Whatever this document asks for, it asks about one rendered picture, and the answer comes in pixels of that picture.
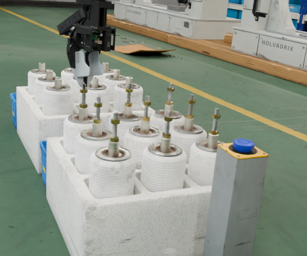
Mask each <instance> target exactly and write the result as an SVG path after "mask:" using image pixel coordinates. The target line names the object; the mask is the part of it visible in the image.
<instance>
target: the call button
mask: <svg viewBox="0 0 307 256"><path fill-rule="evenodd" d="M233 146H234V149H235V150H237V151H240V152H251V151H252V149H254V147H255V143H254V142H253V141H251V140H248V139H241V138H240V139H235V140H233Z"/></svg>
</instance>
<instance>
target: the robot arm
mask: <svg viewBox="0 0 307 256"><path fill-rule="evenodd" d="M75 2H76V3H79V4H83V5H82V7H81V8H80V9H79V10H77V11H76V12H75V13H73V14H72V15H71V16H69V17H68V18H67V19H65V20H64V21H63V22H61V23H60V24H59V25H57V28H58V32H59V35H65V36H70V37H68V43H67V57H68V60H69V64H70V67H71V68H72V71H73V74H74V76H75V79H76V81H77V82H78V84H79V86H80V87H82V88H83V86H84V84H86V87H88V86H89V85H90V83H91V81H92V79H93V76H95V75H103V74H104V67H103V66H102V64H101V63H100V61H99V55H100V53H101V51H105V52H107V51H110V50H113V51H114V49H115V32H116V28H113V27H110V26H106V21H107V8H111V3H112V2H109V1H107V0H76V1H75ZM111 34H113V45H111ZM81 49H84V51H86V52H85V53H84V51H79V50H81Z"/></svg>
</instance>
